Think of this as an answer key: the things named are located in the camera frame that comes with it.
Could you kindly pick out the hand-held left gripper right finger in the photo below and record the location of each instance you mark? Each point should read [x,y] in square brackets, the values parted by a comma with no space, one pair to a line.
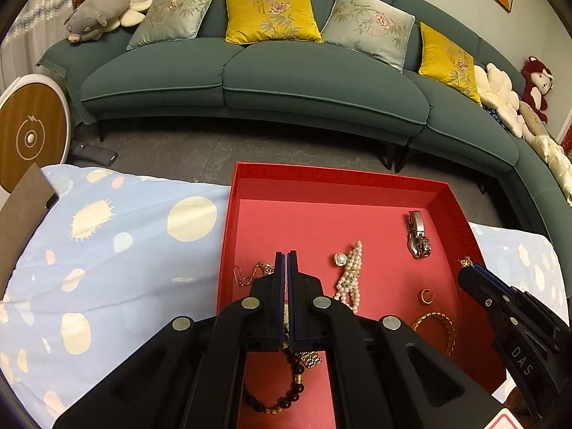
[294,286]

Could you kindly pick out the yellow embroidered cushion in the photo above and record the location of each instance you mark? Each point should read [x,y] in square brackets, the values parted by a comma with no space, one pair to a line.
[447,60]
[268,13]

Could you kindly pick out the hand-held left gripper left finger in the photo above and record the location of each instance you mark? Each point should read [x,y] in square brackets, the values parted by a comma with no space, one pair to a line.
[279,286]

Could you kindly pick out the blue patterned cushion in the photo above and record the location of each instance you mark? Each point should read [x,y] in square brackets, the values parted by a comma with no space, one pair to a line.
[494,115]

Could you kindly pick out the red cardboard box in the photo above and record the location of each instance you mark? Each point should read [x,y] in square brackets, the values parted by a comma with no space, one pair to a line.
[290,223]

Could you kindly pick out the red monkey plush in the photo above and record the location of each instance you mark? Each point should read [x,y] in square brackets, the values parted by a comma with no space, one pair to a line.
[536,85]

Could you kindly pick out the beige plush cushion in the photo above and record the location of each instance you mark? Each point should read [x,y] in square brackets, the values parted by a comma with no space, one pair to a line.
[531,118]

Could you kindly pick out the crystal flower earring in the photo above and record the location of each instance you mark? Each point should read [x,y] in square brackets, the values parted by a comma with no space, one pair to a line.
[467,261]

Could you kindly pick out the grey pig plush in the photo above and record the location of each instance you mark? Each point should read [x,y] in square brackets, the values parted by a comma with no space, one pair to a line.
[98,13]

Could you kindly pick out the dark green sofa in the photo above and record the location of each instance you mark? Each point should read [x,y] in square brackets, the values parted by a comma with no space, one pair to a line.
[313,76]

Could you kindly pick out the small gold ear cuff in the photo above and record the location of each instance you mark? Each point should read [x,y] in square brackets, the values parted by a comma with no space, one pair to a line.
[422,297]

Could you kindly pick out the pale green embroidered cushion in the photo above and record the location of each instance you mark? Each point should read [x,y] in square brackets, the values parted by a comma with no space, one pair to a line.
[371,27]
[174,13]

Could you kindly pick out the white sheer curtain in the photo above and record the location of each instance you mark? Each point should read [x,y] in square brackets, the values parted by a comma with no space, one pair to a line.
[40,9]

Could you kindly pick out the brown cardboard sheet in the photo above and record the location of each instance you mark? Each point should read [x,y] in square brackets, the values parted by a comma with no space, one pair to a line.
[22,214]

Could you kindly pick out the cream satin cushion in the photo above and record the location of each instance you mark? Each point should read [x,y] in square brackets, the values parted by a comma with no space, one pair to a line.
[554,165]

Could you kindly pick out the cream flower cushion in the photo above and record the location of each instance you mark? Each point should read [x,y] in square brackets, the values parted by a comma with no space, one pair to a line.
[496,89]

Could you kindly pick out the silver watch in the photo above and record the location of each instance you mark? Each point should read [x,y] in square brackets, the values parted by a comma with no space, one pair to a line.
[419,243]

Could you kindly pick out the dark grey floor object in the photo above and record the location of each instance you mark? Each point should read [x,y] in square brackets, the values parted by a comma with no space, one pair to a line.
[96,154]

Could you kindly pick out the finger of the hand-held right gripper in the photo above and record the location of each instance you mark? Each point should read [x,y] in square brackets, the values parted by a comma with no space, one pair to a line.
[489,275]
[478,290]

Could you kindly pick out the gold leaf bangle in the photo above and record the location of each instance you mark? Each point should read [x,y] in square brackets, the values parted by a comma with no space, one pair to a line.
[435,316]

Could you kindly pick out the blue spotted blanket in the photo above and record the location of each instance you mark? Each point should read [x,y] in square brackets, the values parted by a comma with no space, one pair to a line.
[134,277]

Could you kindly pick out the round white wooden-faced device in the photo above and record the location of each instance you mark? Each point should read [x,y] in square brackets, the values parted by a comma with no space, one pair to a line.
[31,134]

